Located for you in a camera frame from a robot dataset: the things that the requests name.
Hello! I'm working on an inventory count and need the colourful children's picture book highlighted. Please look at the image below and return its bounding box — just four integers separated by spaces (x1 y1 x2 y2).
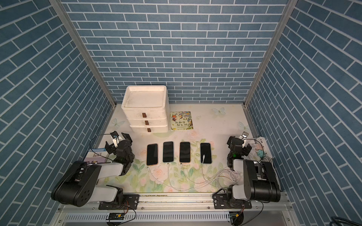
170 111 193 131

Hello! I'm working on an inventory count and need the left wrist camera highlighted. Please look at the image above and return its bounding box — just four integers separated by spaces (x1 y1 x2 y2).
110 131 123 148

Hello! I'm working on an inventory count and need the white power strip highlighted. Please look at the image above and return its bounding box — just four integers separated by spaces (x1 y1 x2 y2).
250 137 273 160

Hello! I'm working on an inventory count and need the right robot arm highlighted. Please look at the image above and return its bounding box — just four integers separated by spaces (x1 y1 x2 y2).
226 135 281 206

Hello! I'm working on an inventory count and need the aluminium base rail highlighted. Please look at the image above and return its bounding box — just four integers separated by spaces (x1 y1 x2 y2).
58 192 292 213

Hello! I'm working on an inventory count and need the phone light case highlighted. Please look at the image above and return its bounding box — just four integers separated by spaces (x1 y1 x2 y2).
200 143 212 164
163 141 174 163

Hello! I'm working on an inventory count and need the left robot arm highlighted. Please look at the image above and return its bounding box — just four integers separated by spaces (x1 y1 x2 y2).
51 131 135 210

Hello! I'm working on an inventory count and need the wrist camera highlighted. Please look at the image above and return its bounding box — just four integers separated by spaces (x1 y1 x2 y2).
239 131 249 140
110 131 123 148

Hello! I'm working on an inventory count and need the white three-drawer storage box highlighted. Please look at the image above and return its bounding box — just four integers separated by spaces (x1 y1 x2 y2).
121 85 170 133

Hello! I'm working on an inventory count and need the small black controller board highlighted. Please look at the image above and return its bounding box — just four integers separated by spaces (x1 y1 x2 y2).
106 213 125 221

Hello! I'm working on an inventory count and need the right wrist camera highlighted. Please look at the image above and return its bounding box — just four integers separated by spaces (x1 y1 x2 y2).
239 131 249 140

